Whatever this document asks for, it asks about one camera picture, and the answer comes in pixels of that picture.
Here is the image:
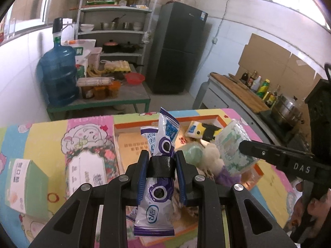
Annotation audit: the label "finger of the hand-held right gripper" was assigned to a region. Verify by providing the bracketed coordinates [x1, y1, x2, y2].
[238, 139, 285, 167]

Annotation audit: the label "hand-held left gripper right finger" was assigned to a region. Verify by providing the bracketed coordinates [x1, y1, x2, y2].
[175, 150, 298, 248]

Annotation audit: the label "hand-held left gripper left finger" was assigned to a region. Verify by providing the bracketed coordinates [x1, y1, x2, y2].
[28, 150, 150, 248]

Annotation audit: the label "green towel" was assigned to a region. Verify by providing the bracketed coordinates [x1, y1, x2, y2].
[178, 143, 207, 169]

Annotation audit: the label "small floral tissue pack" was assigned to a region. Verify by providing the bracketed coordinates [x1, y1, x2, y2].
[215, 119, 259, 176]

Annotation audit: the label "purple white packet bundle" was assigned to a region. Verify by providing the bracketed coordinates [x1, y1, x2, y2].
[134, 107, 180, 237]

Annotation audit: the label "orange rimmed tray box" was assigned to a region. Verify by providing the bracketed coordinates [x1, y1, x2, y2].
[114, 114, 267, 246]

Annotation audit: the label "plush toy with purple dress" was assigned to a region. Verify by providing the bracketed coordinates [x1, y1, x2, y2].
[199, 141, 242, 186]

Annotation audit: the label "white snack bag black band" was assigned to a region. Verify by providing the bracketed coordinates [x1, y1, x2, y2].
[186, 121, 224, 141]

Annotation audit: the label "person's right hand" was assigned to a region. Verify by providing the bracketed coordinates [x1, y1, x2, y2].
[291, 181, 312, 227]

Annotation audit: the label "black stove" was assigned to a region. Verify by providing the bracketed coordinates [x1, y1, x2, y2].
[259, 110, 298, 138]

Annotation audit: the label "steel pot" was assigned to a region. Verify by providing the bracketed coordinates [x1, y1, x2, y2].
[270, 94, 303, 127]

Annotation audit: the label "large floral tissue pack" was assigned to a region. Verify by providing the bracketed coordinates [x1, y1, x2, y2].
[61, 145, 122, 202]

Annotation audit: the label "row of sauce bottles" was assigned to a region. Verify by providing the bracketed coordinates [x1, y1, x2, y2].
[240, 70, 281, 108]

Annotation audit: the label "wooden cutting board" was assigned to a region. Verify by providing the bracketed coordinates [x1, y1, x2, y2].
[209, 73, 271, 114]

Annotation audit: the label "grey kitchen counter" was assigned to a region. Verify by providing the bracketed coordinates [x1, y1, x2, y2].
[193, 72, 311, 155]

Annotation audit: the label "cardboard sheet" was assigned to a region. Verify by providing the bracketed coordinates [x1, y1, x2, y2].
[236, 33, 331, 96]

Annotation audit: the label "low green table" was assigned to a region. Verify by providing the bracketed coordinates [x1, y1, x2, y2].
[47, 64, 152, 121]

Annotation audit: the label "orange pickle jar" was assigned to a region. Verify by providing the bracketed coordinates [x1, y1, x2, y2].
[94, 86, 109, 100]
[109, 81, 121, 97]
[81, 86, 94, 99]

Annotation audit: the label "red plastic basket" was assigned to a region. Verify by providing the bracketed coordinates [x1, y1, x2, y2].
[125, 72, 146, 85]

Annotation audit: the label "cartoon printed blanket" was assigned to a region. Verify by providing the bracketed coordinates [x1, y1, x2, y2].
[0, 107, 300, 248]

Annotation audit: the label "noodle package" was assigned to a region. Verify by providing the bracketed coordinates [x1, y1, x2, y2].
[76, 77, 114, 87]

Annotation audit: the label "egg tray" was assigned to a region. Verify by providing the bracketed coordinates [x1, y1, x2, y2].
[103, 60, 131, 73]

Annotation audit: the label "green and white box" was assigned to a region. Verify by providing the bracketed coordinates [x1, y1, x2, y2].
[5, 158, 49, 216]

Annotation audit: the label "bunch of bananas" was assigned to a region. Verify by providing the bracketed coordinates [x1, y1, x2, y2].
[86, 63, 104, 77]

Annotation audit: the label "dark grey fridge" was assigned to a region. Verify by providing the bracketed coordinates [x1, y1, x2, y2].
[147, 1, 209, 95]

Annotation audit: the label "blue water jug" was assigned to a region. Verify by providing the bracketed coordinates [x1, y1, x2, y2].
[39, 37, 80, 107]

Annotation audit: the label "black pot with red lid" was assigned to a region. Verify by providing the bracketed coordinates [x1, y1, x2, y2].
[102, 40, 119, 53]

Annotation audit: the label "white sacks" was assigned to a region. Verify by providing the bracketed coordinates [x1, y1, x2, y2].
[63, 39, 102, 73]

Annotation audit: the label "white metal shelf rack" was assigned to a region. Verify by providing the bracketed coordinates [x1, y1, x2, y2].
[75, 0, 161, 65]

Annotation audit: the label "water jug pump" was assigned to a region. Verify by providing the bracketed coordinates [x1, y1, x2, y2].
[52, 18, 71, 42]

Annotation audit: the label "wall cable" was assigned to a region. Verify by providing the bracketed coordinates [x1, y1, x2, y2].
[212, 0, 240, 42]

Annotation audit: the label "aluminium frame window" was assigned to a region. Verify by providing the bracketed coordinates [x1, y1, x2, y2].
[0, 0, 86, 47]

